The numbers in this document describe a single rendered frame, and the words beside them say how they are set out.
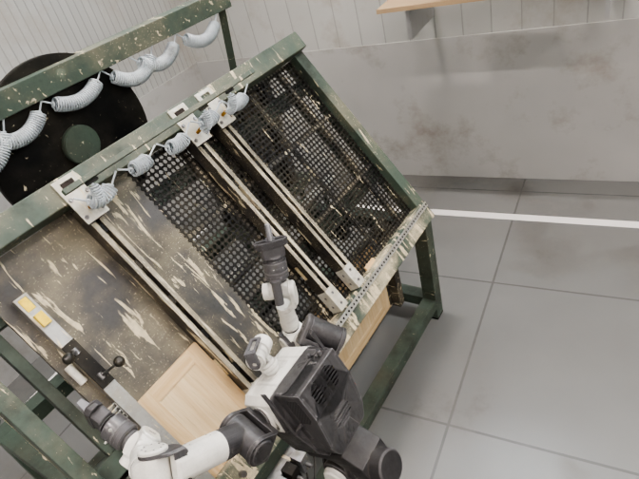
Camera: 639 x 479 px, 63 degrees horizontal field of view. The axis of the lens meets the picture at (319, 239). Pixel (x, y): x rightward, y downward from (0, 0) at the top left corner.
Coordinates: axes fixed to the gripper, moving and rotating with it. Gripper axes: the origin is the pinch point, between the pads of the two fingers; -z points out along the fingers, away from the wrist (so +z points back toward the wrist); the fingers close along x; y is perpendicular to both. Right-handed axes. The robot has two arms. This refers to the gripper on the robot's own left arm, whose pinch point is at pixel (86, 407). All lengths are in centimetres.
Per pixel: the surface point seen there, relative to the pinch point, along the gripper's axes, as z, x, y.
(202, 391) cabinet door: 16.8, 27.3, 34.0
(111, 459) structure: 7.6, 27.6, -3.0
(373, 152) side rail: 7, 16, 197
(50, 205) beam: -52, -27, 39
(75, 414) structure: -9.8, 18.1, -0.4
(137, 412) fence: 6.9, 18.1, 11.8
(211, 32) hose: -96, -25, 181
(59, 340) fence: -24.0, -1.8, 11.1
